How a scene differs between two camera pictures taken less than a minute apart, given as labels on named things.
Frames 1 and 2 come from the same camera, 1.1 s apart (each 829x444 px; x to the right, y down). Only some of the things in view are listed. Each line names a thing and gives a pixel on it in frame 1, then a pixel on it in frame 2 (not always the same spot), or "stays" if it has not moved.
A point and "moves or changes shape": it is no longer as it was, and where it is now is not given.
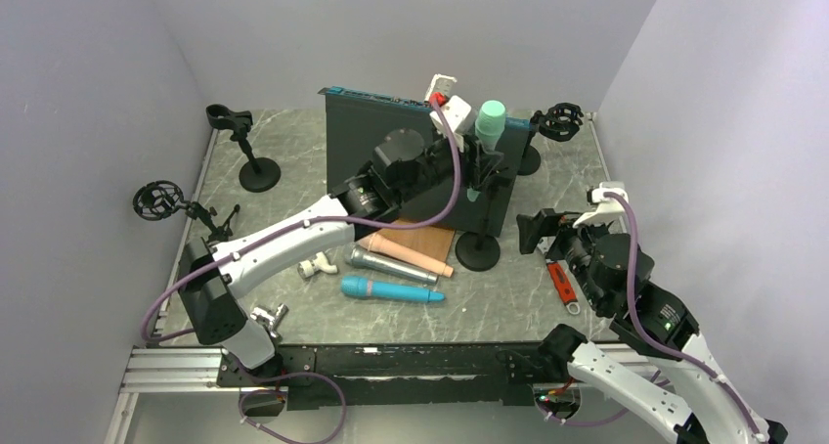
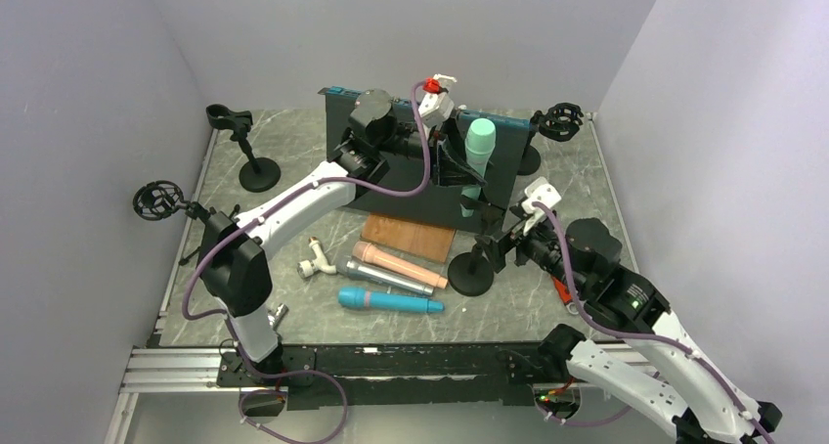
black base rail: x=334 y=377 stays
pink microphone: x=374 y=242 → x=371 y=254
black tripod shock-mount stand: x=159 y=199 stays
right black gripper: x=545 y=222 → x=497 y=248
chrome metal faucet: x=271 y=320 stays
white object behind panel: x=440 y=83 stays
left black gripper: x=473 y=172 → x=446 y=152
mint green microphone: x=490 y=127 moves or changes shape
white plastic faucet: x=307 y=268 stays
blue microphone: x=360 y=286 moves or changes shape
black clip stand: x=478 y=250 moves or changes shape
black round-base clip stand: x=260 y=174 stays
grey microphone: x=365 y=258 → x=352 y=268
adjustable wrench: x=564 y=288 stays
